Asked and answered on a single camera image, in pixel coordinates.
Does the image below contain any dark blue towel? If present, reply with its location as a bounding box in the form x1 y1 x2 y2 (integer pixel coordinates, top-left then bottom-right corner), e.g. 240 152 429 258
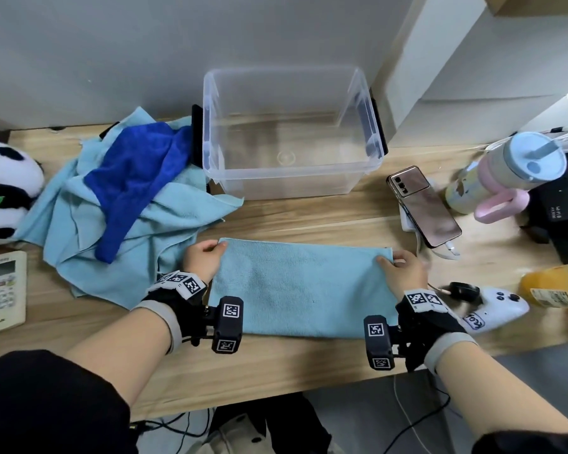
83 121 194 264

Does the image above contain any panda plush toy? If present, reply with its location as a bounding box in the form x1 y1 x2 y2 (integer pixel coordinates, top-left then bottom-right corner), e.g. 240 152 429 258
0 140 46 247

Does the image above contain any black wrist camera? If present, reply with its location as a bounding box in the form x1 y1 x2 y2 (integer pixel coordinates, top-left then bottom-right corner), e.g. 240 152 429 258
363 315 401 372
203 296 245 355

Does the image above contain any black device box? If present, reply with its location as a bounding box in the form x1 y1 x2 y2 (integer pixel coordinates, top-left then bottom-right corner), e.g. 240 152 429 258
520 151 568 265

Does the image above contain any white shelf unit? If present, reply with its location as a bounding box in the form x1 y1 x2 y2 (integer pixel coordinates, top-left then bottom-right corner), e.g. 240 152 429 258
371 0 568 149

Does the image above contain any white game controller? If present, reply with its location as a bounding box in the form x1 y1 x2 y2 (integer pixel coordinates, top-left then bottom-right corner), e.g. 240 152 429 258
459 286 531 334

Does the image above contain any white remote control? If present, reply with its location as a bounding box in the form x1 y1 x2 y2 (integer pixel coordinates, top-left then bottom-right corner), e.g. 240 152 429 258
0 250 28 334

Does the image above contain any person's left hand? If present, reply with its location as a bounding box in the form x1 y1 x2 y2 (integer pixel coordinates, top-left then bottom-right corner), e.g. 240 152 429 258
182 239 229 285

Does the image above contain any person's right hand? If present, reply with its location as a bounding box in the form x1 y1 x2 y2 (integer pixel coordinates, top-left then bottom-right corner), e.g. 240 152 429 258
376 250 430 301

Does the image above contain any clear plastic storage box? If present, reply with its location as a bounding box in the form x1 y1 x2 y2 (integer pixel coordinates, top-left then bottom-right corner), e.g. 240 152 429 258
191 64 389 202

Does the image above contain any tumbler with pink handle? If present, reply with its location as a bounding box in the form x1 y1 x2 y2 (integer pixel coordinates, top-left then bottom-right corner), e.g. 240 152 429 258
444 131 568 224

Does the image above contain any beige coat with black buttons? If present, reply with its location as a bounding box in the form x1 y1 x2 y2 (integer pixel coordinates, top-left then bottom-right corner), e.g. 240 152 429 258
203 410 271 454

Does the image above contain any black round plug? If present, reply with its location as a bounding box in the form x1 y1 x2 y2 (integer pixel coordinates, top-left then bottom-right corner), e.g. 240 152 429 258
447 282 482 303

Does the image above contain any person's left forearm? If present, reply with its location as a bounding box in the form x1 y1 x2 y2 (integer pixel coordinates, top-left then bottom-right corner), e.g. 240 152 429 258
66 306 174 407

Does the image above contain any rose gold smartphone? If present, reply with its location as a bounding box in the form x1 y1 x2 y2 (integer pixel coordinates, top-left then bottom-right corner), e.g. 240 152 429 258
386 165 463 249

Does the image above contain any white power bank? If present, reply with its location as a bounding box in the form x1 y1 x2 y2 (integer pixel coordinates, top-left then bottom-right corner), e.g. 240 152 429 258
399 202 422 235

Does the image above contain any thin black cable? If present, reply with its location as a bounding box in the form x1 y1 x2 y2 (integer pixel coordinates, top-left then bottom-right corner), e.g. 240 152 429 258
383 373 451 454
130 409 214 443

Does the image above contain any person's right forearm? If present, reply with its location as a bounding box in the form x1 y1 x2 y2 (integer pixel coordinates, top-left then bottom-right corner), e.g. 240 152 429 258
435 342 568 438

